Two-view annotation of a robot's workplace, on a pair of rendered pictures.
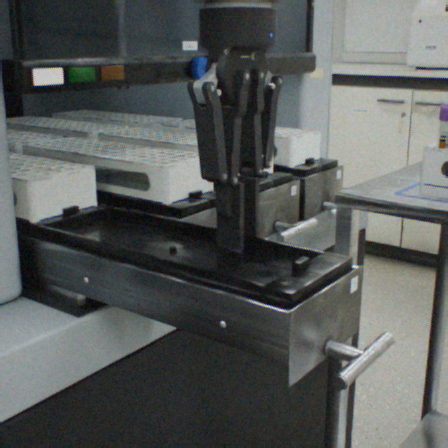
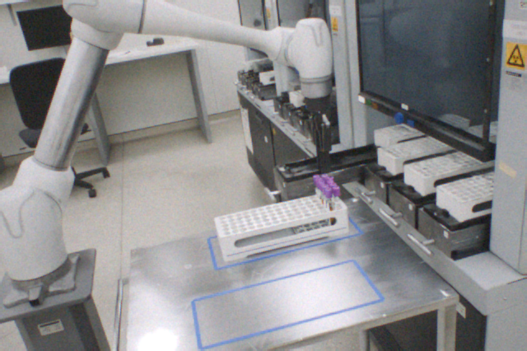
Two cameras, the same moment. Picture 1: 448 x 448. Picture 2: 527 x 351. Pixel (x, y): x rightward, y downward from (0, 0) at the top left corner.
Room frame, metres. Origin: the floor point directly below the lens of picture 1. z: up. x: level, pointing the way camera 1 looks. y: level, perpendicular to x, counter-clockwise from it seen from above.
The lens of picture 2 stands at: (1.38, -1.15, 1.40)
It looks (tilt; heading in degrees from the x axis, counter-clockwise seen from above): 24 degrees down; 131
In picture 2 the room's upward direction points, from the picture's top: 8 degrees counter-clockwise
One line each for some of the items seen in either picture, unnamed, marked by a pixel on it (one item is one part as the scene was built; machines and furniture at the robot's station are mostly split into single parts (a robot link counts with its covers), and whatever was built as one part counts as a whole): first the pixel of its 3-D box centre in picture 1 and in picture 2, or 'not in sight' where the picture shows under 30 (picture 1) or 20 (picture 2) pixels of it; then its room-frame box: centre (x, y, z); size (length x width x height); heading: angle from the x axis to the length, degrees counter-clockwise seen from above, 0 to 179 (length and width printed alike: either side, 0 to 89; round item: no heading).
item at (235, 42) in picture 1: (238, 56); (319, 109); (0.63, -0.01, 1.00); 0.08 x 0.07 x 0.09; 143
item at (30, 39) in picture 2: not in sight; (57, 34); (-2.73, 1.08, 1.13); 0.54 x 0.18 x 0.46; 47
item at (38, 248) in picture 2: not in sight; (25, 226); (0.16, -0.73, 0.87); 0.18 x 0.16 x 0.22; 145
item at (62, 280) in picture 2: not in sight; (40, 276); (0.18, -0.74, 0.73); 0.22 x 0.18 x 0.06; 143
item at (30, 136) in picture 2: not in sight; (54, 127); (-2.10, 0.50, 0.52); 0.64 x 0.60 x 1.05; 163
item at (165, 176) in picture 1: (113, 170); (429, 152); (0.90, 0.16, 0.83); 0.30 x 0.10 x 0.06; 53
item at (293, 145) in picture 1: (236, 144); (501, 191); (1.14, -0.02, 0.83); 0.30 x 0.10 x 0.06; 53
